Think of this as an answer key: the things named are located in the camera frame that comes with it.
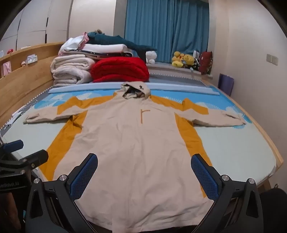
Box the cream folded quilt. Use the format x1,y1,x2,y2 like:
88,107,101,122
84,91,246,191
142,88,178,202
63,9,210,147
50,56,96,70

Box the person's leg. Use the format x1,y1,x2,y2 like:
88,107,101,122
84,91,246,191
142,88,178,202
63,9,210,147
258,187,287,233

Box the cream fluffy folded blanket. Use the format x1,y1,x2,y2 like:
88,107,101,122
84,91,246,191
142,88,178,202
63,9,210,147
53,67,93,87

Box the white and pink folded clothes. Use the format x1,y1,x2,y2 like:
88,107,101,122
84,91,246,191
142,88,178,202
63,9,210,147
59,32,89,56

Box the dark trimmed folded sheet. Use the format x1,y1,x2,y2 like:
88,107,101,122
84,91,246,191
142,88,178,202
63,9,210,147
62,50,134,60

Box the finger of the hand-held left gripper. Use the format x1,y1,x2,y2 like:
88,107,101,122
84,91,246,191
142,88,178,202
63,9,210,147
0,150,49,174
0,140,24,157

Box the white window ledge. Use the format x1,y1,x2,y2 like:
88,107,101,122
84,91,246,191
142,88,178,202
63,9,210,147
147,63,213,78

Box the white wardrobe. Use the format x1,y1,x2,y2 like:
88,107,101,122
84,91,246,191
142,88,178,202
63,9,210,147
0,0,74,50

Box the person's left forearm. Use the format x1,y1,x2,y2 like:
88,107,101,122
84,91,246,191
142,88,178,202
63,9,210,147
0,192,24,233

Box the dark teal shark plush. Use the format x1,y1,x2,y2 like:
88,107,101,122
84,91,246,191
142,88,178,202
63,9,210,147
87,31,158,61

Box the wooden bed frame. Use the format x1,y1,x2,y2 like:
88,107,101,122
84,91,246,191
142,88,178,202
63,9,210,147
0,41,284,193

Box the grey trimmed mattress pad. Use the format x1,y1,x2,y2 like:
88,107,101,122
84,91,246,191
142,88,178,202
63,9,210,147
0,67,212,139

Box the red cushion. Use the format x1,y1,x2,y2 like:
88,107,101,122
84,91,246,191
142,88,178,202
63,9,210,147
198,51,213,75

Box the white cable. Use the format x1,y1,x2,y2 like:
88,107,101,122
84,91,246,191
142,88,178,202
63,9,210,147
7,105,28,126

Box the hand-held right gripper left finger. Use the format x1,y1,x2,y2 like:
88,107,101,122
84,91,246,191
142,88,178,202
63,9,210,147
26,153,99,233

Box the purple bag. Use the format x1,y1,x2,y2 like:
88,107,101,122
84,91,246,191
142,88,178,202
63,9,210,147
217,73,235,97

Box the beige and orange hooded jacket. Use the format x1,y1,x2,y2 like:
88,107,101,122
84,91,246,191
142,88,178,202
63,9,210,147
22,81,247,233

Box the yellow dog plush toy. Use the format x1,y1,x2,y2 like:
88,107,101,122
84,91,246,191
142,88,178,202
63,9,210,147
172,51,185,67

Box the white folded duvet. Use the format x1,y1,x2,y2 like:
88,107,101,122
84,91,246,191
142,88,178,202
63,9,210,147
81,43,129,54

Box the red folded blanket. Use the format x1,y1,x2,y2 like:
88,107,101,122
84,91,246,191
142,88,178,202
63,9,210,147
90,56,149,83

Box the yellow bear plush toy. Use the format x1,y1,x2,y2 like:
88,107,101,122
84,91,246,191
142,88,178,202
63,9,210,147
183,54,194,68

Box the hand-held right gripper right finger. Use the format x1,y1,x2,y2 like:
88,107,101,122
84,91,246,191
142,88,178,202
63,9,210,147
190,153,264,233

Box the blue curtain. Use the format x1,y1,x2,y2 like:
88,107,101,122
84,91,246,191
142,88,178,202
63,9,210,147
124,0,210,64

